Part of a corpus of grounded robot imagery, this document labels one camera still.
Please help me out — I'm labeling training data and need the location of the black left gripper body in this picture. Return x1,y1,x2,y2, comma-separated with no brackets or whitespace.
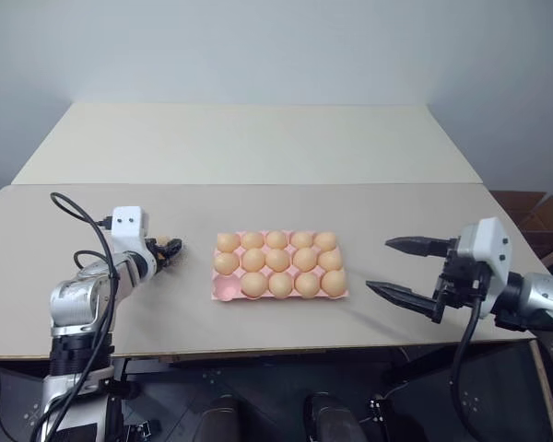
143,237,169,273

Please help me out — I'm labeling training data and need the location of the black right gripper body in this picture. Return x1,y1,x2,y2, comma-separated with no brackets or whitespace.
432,236,491,324

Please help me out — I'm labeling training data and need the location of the pink egg tray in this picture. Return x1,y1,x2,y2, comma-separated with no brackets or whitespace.
209,229,351,304

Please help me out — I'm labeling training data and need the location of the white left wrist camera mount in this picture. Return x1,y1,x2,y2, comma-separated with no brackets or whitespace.
109,205,149,254

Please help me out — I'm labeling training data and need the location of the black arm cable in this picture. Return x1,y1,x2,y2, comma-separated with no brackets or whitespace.
448,274,490,442
30,192,122,442

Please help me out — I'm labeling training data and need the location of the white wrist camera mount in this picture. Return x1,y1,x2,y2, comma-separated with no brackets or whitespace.
455,216,512,320
109,205,149,254

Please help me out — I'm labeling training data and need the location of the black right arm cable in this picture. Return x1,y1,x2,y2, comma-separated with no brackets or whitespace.
448,274,490,442

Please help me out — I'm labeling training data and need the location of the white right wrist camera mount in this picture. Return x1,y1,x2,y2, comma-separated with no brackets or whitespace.
455,216,512,320

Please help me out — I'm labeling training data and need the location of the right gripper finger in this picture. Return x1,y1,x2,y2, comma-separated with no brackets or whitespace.
365,279,444,324
384,235,460,259

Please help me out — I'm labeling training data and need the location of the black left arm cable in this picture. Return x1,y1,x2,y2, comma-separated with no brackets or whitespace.
30,192,122,442

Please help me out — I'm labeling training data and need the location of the brown cardboard box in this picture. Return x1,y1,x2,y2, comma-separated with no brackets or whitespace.
490,190,553,269

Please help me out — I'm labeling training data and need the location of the dark rounded shape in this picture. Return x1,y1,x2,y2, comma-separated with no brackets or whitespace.
196,394,241,442
301,391,366,442

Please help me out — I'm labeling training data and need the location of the black base platform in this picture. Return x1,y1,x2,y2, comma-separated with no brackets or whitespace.
0,341,553,442

